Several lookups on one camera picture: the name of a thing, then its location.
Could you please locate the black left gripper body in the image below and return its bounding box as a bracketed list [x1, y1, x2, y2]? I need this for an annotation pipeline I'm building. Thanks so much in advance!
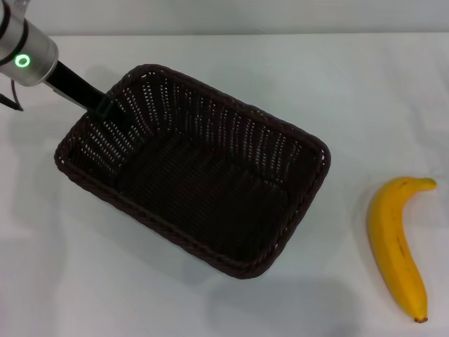
[44, 60, 107, 112]

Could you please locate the dark brown woven basket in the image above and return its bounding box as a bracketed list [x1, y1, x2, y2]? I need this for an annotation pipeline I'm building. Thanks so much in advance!
[54, 63, 333, 280]

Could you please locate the yellow banana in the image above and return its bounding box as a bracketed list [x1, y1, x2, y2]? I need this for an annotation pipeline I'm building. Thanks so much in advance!
[366, 176, 438, 324]

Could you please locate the dark left arm cable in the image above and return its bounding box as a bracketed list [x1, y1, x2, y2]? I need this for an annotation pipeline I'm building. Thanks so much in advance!
[0, 79, 25, 112]

